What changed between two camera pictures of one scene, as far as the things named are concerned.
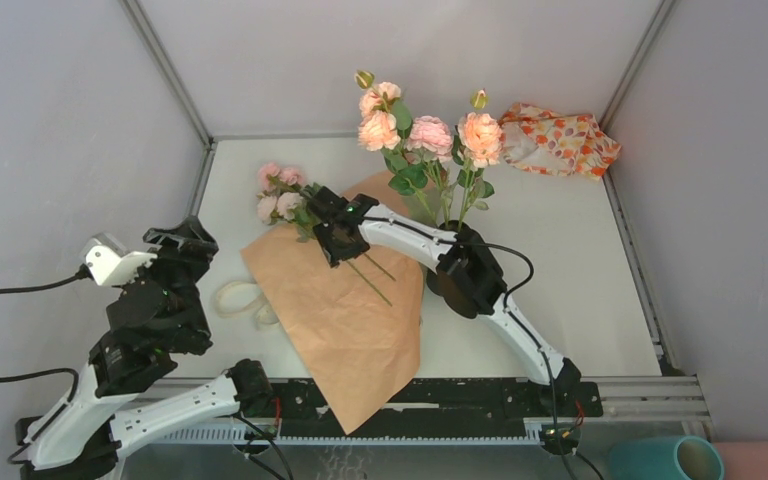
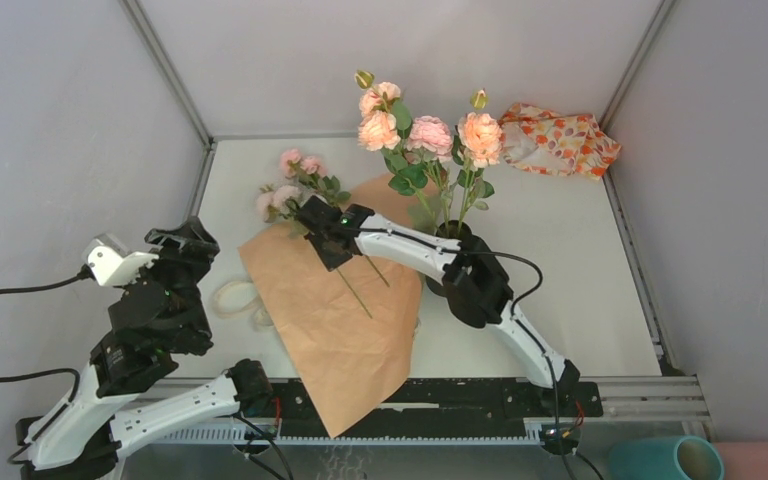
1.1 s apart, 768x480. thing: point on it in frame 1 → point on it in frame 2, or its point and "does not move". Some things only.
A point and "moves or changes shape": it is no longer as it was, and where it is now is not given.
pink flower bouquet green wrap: (284, 196) moves or changes shape
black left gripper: (199, 248) does not move
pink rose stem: (431, 139) does not move
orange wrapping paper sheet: (354, 328) does not move
